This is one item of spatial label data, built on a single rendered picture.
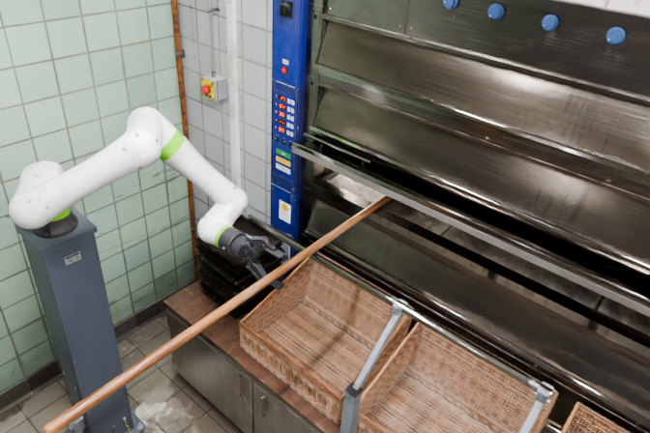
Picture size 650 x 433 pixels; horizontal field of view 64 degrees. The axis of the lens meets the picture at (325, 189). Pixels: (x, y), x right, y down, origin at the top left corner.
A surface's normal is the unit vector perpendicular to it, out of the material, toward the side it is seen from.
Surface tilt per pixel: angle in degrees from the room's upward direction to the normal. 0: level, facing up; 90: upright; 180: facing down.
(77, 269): 90
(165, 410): 0
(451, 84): 70
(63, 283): 90
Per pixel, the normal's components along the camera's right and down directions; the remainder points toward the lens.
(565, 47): -0.64, 0.37
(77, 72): 0.77, 0.37
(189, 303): 0.06, -0.85
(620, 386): -0.60, 0.05
